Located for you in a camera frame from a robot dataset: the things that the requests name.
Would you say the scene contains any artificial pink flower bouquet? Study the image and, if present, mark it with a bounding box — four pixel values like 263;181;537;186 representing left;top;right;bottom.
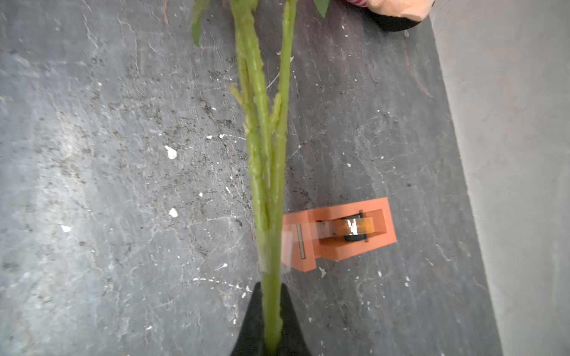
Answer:
189;0;331;355

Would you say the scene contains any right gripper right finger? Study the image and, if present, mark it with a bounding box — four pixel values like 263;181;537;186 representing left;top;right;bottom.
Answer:
278;283;312;356

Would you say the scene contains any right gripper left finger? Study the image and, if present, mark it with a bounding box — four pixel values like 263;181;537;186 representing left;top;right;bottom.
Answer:
230;282;266;356

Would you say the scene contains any orange tape dispenser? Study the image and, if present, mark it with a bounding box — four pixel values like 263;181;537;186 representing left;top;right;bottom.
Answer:
281;197;397;272

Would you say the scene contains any pink plush doll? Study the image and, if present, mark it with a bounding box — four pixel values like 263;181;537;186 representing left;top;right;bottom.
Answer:
347;0;436;32

